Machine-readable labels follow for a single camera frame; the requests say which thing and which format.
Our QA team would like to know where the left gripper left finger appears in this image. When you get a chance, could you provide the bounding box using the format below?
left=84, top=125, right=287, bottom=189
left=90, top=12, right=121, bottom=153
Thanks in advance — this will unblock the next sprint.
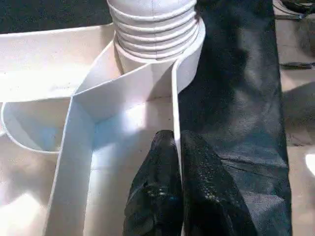
left=124, top=130, right=184, bottom=236

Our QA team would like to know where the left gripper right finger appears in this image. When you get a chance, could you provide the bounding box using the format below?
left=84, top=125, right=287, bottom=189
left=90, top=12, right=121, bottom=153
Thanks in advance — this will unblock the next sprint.
left=179, top=130, right=259, bottom=236

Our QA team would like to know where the white plastic table leg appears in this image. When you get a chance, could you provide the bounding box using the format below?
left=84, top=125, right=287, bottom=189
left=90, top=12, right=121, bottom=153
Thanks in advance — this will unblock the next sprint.
left=107, top=0, right=201, bottom=74

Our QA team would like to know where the white plastic table top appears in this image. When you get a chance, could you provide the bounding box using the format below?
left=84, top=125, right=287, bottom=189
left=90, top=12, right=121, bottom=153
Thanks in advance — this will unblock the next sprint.
left=0, top=18, right=206, bottom=236

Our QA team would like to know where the black work mat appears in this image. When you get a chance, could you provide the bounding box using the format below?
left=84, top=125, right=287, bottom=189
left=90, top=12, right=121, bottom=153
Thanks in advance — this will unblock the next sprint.
left=0, top=0, right=293, bottom=236

